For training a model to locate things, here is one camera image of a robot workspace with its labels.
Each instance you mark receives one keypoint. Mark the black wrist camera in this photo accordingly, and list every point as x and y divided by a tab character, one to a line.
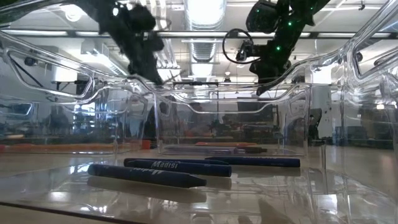
141	17
261	17

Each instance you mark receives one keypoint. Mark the person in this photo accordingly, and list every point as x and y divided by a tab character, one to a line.
158	121

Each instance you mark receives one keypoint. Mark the black monitor screen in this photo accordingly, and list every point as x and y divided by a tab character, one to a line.
255	112

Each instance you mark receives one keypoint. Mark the black ballpoint pen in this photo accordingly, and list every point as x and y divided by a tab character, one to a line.
255	150

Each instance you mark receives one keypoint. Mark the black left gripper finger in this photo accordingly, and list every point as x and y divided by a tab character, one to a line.
150	73

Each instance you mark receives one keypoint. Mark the clear plastic bin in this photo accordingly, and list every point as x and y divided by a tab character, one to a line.
93	124
248	199
373	93
280	130

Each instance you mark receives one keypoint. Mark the black ceiling light rail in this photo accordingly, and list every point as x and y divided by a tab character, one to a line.
199	34

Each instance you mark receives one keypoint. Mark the silver ceiling air duct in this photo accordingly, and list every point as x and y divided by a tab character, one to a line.
205	15

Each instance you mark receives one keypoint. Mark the black ceiling lamp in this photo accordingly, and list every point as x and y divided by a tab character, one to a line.
245	51

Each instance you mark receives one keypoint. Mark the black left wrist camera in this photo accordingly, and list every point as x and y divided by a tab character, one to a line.
141	17

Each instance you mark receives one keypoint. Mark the orange rubber eraser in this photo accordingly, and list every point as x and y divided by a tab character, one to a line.
146	144

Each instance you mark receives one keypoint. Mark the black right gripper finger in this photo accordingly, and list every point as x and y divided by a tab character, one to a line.
270	82

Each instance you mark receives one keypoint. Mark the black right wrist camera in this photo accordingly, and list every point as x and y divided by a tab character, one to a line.
261	17

